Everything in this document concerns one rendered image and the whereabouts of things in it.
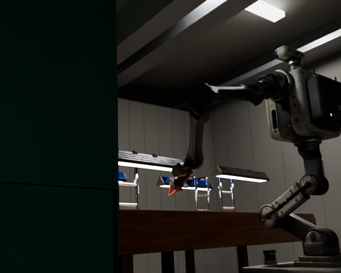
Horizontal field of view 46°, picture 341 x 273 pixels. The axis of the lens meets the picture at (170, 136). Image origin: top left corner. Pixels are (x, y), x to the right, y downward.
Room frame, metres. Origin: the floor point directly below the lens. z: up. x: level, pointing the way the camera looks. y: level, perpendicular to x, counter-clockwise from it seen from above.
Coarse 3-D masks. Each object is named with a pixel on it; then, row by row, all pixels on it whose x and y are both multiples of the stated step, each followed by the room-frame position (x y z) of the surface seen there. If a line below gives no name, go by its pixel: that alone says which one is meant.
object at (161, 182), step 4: (160, 180) 3.09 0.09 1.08; (164, 180) 3.09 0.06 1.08; (168, 180) 3.13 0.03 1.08; (188, 180) 3.32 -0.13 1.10; (200, 180) 3.44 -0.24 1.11; (156, 184) 3.12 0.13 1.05; (160, 184) 3.09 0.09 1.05; (164, 184) 3.08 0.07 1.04; (168, 184) 3.11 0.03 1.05; (188, 184) 3.28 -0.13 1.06; (192, 184) 3.32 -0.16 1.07; (200, 184) 3.40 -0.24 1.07; (204, 184) 3.44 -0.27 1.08; (212, 188) 3.50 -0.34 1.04
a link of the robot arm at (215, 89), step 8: (200, 88) 1.60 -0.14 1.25; (208, 88) 1.59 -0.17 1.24; (216, 88) 1.62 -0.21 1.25; (224, 88) 1.66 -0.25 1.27; (232, 88) 1.70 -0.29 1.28; (240, 88) 1.75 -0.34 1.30; (248, 88) 1.80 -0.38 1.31; (200, 96) 1.60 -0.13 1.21; (208, 96) 1.58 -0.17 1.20; (216, 96) 1.59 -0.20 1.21; (224, 96) 1.66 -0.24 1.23; (232, 96) 1.71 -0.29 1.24; (240, 96) 1.76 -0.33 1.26; (248, 96) 1.80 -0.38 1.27; (256, 96) 1.80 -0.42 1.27; (264, 96) 1.85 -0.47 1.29; (192, 104) 1.62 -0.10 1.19; (200, 104) 1.60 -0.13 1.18; (208, 104) 1.60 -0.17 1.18; (256, 104) 1.86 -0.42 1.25; (200, 112) 1.61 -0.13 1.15
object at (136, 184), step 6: (156, 156) 2.29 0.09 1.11; (138, 168) 2.41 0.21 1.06; (138, 174) 2.41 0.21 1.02; (138, 180) 2.40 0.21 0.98; (138, 186) 2.40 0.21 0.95; (138, 192) 2.39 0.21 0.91; (138, 198) 2.39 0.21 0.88; (120, 204) 2.30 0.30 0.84; (126, 204) 2.33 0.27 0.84; (132, 204) 2.36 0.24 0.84; (138, 204) 2.39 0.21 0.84
